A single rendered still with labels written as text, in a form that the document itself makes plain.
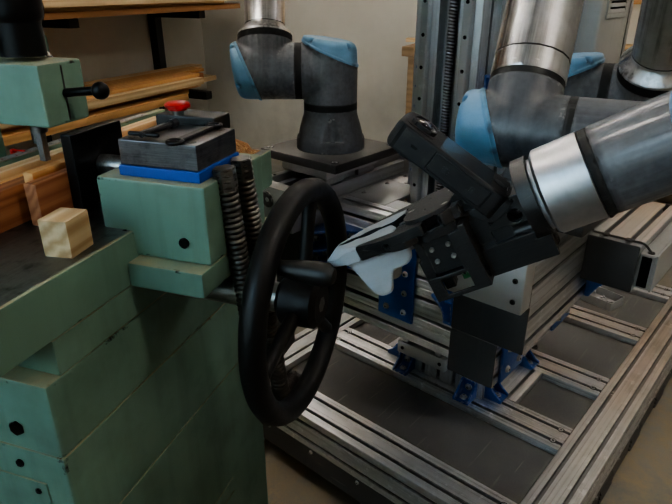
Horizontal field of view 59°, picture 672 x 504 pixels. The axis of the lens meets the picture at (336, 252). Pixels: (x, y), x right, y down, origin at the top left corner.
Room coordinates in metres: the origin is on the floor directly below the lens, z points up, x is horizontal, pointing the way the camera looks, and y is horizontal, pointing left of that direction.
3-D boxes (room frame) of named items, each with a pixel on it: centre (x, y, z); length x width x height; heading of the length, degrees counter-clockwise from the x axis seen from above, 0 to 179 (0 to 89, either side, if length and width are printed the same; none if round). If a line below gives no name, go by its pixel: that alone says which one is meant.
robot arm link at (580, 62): (0.97, -0.37, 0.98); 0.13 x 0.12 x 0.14; 64
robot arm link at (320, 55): (1.30, 0.02, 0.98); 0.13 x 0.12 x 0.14; 91
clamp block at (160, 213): (0.66, 0.18, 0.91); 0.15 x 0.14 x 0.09; 161
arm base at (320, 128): (1.30, 0.01, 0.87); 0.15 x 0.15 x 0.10
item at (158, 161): (0.67, 0.17, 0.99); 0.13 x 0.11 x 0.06; 161
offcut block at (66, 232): (0.55, 0.27, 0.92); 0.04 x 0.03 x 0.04; 168
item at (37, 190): (0.70, 0.31, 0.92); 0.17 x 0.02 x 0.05; 161
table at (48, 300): (0.69, 0.26, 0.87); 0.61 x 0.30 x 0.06; 161
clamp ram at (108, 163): (0.69, 0.26, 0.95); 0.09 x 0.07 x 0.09; 161
